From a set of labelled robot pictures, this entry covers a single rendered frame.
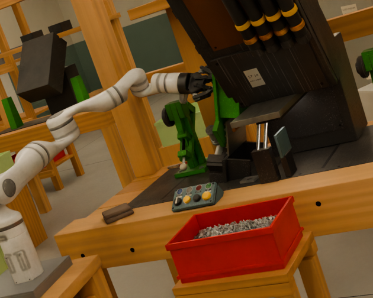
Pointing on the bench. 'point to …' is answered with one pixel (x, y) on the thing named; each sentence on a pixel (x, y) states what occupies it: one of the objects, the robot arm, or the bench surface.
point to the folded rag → (117, 213)
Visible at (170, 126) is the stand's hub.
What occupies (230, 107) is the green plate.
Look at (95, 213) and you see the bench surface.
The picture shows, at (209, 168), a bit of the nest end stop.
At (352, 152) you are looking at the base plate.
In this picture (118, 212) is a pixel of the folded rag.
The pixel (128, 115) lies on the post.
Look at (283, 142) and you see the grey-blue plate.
